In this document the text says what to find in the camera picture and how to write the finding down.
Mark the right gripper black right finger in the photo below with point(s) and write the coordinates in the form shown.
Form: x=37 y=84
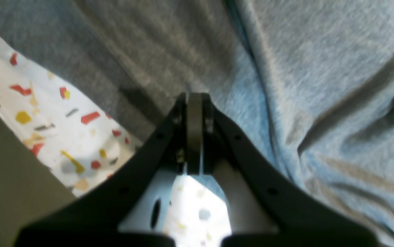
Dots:
x=265 y=209

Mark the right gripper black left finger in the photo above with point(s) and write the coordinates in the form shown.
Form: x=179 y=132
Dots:
x=130 y=207

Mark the grey t-shirt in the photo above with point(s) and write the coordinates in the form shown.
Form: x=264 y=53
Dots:
x=310 y=82

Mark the terrazzo patterned tablecloth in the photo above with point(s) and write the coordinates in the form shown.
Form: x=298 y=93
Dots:
x=82 y=146

